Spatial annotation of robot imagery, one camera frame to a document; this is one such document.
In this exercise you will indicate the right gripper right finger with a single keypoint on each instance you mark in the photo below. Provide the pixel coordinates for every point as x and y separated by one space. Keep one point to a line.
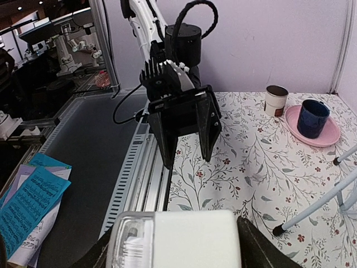
257 251

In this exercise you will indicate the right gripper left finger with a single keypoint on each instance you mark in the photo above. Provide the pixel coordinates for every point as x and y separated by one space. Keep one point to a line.
97 255

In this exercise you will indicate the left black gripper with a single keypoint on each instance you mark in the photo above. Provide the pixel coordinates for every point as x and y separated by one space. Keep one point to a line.
192 111

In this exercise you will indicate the white metronome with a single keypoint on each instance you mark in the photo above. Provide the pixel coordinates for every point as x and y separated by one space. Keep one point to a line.
174 239

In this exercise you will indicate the white perforated music stand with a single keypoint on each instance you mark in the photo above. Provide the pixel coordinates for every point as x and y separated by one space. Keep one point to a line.
316 194

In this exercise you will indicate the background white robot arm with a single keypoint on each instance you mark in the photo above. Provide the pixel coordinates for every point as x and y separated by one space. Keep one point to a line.
74 42

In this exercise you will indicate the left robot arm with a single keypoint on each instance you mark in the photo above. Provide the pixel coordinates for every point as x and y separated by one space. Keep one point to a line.
179 42

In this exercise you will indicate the floral table mat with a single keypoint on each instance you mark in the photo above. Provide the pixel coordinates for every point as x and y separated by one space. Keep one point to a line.
254 162

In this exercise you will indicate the blue object at corner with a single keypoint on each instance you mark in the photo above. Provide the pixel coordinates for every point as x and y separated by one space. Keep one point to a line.
28 206

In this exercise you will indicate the white paper cup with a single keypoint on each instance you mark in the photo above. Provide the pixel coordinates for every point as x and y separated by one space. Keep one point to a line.
275 100

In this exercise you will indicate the pink object on bench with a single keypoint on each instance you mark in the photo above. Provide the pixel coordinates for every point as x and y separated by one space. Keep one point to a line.
102 80

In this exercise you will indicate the dark blue mug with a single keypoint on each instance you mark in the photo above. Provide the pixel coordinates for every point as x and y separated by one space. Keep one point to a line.
312 118

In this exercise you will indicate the pink plate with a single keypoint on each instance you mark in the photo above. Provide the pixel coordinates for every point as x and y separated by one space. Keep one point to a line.
328 137

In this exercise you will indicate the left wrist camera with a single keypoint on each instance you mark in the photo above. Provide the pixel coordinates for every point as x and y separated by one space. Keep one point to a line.
165 78

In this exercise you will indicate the aluminium front rail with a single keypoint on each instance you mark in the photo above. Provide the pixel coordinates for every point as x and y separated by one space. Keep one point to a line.
143 183

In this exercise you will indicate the left aluminium frame post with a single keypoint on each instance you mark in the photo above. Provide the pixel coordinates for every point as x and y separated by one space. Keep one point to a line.
344 47

